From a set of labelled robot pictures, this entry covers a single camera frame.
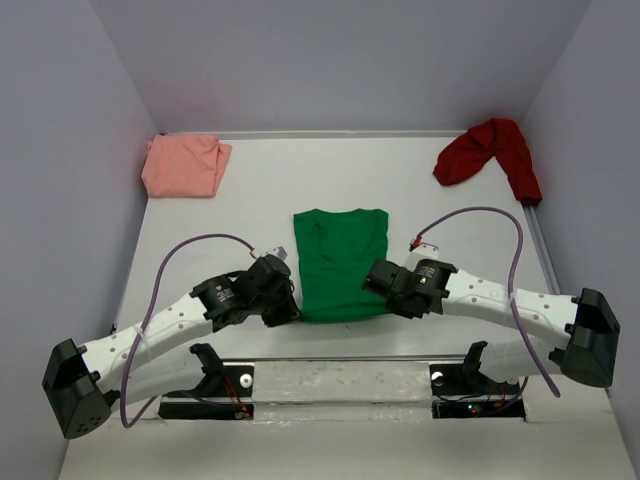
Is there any green t-shirt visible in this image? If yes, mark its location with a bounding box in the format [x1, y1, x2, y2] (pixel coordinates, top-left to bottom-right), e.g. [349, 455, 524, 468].
[293, 209, 389, 324]

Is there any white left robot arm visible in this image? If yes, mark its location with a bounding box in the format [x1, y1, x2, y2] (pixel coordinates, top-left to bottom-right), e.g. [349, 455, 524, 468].
[42, 254, 300, 440]

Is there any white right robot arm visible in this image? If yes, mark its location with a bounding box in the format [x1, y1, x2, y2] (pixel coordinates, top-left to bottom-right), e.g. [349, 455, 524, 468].
[362, 258, 620, 392]

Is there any folded pink t-shirt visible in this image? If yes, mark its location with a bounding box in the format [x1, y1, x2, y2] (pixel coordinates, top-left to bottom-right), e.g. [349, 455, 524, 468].
[141, 134, 232, 198]

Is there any red t-shirt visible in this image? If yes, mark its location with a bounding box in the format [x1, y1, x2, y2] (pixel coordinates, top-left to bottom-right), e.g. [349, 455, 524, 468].
[433, 118, 543, 206]

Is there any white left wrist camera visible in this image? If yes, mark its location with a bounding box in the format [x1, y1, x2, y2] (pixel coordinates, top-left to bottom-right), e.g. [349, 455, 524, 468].
[250, 246, 288, 261]

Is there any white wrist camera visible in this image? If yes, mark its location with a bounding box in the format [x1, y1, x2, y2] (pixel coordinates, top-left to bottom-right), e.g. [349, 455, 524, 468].
[404, 242, 439, 271]
[250, 246, 288, 261]

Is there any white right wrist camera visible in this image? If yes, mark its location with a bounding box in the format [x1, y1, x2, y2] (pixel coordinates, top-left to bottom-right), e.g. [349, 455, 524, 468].
[404, 242, 439, 271]

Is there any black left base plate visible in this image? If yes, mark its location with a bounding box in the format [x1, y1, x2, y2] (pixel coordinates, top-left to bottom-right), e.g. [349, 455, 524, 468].
[157, 362, 255, 421]

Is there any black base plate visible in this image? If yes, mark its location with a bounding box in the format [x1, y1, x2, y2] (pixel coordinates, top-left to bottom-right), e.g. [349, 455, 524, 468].
[429, 363, 526, 420]
[157, 362, 255, 421]

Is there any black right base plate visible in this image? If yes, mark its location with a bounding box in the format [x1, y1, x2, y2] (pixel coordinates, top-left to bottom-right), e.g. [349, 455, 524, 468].
[429, 363, 526, 420]

